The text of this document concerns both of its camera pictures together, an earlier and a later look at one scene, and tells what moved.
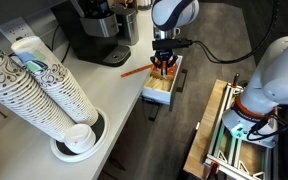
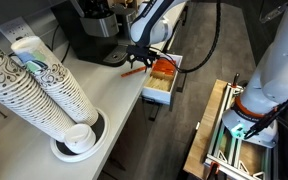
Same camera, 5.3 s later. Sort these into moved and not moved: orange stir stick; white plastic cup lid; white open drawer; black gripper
Moved: black gripper
Not moved: white plastic cup lid; orange stir stick; white open drawer
